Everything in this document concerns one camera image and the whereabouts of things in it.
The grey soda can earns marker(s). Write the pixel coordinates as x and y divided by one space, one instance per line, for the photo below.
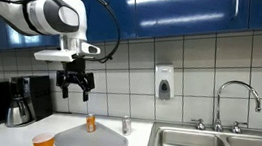
126 125

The orange plastic cup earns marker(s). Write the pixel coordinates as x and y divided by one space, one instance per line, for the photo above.
44 139

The steel coffee carafe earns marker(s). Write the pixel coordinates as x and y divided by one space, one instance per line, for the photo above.
18 113

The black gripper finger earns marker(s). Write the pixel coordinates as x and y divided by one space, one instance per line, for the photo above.
85 96
65 92

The black coffee maker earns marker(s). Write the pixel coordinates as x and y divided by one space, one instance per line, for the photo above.
35 90

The white soap dispenser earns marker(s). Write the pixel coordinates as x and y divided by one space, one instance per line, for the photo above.
164 82

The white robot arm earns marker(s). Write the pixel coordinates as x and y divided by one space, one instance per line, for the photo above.
65 18

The blue upper cabinets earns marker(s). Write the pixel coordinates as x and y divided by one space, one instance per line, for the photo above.
109 20

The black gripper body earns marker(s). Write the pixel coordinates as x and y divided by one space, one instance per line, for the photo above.
74 72

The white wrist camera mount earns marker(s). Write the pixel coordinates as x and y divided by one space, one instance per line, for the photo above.
55 55

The orange soda can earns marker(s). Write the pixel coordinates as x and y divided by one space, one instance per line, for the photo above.
90 125

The grey plastic tray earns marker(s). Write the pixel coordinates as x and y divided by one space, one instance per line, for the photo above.
78 136

